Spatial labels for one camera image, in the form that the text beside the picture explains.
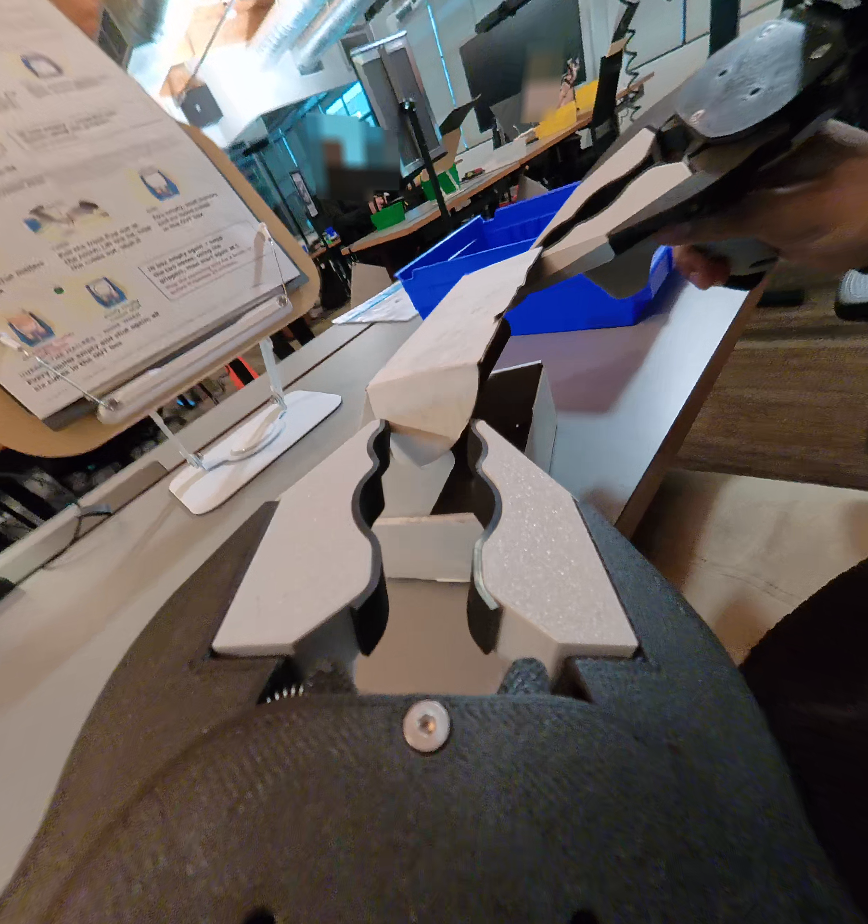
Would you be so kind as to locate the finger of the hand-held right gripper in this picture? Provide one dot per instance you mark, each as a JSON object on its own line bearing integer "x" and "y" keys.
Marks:
{"x": 621, "y": 209}
{"x": 607, "y": 177}

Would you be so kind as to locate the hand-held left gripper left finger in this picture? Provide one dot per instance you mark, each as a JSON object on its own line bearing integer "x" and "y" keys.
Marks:
{"x": 304, "y": 570}

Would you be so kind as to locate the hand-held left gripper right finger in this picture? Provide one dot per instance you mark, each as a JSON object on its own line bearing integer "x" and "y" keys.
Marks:
{"x": 549, "y": 570}

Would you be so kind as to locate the blue plastic bin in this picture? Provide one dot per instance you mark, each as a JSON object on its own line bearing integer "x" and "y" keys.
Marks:
{"x": 520, "y": 216}

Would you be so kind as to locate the white cardboard mailer box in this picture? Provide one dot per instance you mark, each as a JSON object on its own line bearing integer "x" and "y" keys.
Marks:
{"x": 441, "y": 346}

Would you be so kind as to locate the person's right hand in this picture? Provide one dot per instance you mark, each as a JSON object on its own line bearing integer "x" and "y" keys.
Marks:
{"x": 838, "y": 209}

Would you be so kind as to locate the yellow plastic bin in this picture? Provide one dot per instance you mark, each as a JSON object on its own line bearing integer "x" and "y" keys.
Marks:
{"x": 571, "y": 115}

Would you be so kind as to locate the background work table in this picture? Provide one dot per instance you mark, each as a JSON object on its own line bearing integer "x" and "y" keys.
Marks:
{"x": 477, "y": 180}

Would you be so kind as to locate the white and wooden document stand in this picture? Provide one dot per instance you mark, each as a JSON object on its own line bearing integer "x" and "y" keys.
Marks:
{"x": 261, "y": 447}

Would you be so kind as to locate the black monitor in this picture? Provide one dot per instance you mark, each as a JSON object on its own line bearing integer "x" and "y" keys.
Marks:
{"x": 492, "y": 58}

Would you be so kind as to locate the black tripod pole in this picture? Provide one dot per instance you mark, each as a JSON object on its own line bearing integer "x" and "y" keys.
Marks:
{"x": 423, "y": 159}

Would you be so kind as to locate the red object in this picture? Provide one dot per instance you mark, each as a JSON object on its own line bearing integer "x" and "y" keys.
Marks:
{"x": 238, "y": 375}

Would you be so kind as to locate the person's beige pants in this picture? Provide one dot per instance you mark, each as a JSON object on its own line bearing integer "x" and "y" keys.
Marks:
{"x": 766, "y": 548}

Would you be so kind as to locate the green plastic bin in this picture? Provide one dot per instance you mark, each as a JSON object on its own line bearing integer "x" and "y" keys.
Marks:
{"x": 387, "y": 216}

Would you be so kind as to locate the upright display panel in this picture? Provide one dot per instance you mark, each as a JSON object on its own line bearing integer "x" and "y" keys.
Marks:
{"x": 398, "y": 79}

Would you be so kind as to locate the white shoe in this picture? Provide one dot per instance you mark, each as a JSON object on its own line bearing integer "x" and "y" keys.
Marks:
{"x": 867, "y": 289}

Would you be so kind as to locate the blue-bordered paper sheet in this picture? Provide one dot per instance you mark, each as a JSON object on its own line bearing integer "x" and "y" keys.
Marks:
{"x": 383, "y": 307}

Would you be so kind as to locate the printed instruction sheet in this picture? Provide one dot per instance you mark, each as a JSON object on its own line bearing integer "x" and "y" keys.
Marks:
{"x": 116, "y": 216}

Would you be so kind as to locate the black hanging box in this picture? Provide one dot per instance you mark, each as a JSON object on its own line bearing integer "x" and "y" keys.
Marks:
{"x": 201, "y": 107}

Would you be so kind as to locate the silver ceiling duct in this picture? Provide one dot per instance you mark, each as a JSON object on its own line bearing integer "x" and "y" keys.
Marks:
{"x": 318, "y": 29}

